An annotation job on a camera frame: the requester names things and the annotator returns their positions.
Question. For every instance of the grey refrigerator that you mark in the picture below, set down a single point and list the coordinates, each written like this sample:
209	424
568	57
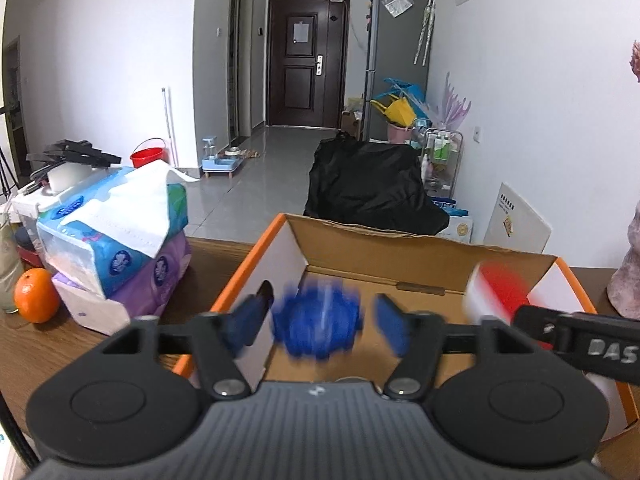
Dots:
395	50

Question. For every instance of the dark brown door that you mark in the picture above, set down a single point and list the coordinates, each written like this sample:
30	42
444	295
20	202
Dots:
300	85

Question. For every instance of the red white lint brush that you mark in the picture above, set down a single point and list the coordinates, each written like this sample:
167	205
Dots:
502	280

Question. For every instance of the blue pet feeder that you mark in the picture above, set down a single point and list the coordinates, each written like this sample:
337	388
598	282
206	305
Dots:
220	162

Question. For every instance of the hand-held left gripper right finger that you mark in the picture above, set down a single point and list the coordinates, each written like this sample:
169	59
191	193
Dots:
392	325

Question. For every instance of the yellow plastic toy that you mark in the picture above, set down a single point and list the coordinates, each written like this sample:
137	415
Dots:
400	112

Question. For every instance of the clear food container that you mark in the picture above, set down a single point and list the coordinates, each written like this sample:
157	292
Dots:
30	204

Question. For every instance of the blue tissue pack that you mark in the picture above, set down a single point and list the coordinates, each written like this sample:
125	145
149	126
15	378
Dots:
70	210

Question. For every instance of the purple tissue pack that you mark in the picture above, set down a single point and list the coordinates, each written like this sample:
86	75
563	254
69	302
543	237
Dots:
160	275

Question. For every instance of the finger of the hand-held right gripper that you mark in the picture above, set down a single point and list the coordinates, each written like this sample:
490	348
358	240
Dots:
532	322

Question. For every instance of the orange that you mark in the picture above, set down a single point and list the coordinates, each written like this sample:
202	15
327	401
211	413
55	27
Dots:
36	295

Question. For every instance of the clear drinking glass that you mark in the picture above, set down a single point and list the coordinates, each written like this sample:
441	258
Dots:
7	270

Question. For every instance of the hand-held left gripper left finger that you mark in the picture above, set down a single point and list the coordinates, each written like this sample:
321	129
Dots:
245	322

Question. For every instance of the clear plastic pouch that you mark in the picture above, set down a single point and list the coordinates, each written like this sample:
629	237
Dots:
398	5

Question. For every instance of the folded white umbrella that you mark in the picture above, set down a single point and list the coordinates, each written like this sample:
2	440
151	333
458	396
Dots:
425	30

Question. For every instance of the pink bucket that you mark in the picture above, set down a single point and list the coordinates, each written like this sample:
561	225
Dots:
400	134

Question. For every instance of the brown cardboard carton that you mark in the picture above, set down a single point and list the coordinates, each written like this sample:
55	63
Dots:
352	120

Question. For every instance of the blue plastic toy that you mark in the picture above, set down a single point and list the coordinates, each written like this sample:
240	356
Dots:
407	89

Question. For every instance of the red bucket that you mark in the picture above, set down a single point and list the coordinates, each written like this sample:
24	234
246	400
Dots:
147	155

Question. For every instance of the red cardboard box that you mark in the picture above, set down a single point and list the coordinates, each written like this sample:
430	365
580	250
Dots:
425	260

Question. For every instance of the white bowl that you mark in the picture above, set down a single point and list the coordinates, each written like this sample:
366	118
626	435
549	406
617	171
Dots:
67	177

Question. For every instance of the purple feather decoration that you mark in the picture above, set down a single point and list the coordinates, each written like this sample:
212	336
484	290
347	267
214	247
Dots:
452	105

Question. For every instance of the black tripod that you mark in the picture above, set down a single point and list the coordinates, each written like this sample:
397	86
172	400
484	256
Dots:
6	170

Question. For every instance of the grey ceramic vase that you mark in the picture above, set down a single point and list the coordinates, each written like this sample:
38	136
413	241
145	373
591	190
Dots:
630	280

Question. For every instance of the white blue carton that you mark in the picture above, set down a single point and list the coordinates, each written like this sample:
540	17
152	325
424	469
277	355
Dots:
460	227

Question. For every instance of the white flat carton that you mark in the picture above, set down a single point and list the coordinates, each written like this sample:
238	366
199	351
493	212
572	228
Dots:
520	225

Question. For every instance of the blue bottle cap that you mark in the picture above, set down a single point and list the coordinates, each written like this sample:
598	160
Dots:
315	325

